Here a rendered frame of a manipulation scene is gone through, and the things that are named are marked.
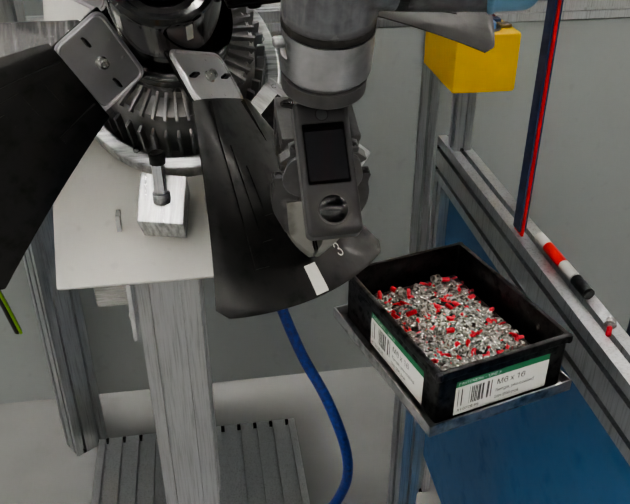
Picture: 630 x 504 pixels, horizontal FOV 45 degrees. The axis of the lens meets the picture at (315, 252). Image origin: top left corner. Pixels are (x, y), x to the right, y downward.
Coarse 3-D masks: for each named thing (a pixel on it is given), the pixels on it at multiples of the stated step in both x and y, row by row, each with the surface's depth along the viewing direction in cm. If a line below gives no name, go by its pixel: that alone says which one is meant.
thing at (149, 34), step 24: (120, 0) 73; (144, 0) 74; (168, 0) 74; (192, 0) 75; (216, 0) 76; (144, 24) 73; (168, 24) 73; (192, 24) 75; (216, 24) 81; (144, 48) 79; (168, 48) 78; (192, 48) 80; (216, 48) 85; (168, 72) 84
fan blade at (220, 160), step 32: (224, 128) 76; (256, 128) 81; (224, 160) 75; (256, 160) 78; (224, 192) 73; (256, 192) 76; (224, 224) 72; (256, 224) 74; (224, 256) 71; (256, 256) 73; (288, 256) 75; (320, 256) 78; (352, 256) 81; (224, 288) 70; (256, 288) 72; (288, 288) 74
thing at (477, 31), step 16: (384, 16) 78; (400, 16) 78; (416, 16) 79; (432, 16) 80; (448, 16) 80; (464, 16) 81; (480, 16) 82; (432, 32) 78; (448, 32) 79; (464, 32) 79; (480, 32) 80; (480, 48) 79
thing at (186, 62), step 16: (176, 64) 76; (192, 64) 79; (208, 64) 81; (224, 64) 84; (192, 80) 77; (224, 80) 82; (192, 96) 76; (208, 96) 78; (224, 96) 80; (240, 96) 83
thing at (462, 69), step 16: (496, 32) 111; (512, 32) 111; (432, 48) 122; (448, 48) 114; (464, 48) 111; (496, 48) 112; (512, 48) 112; (432, 64) 123; (448, 64) 115; (464, 64) 112; (480, 64) 113; (496, 64) 113; (512, 64) 114; (448, 80) 116; (464, 80) 114; (480, 80) 114; (496, 80) 114; (512, 80) 115
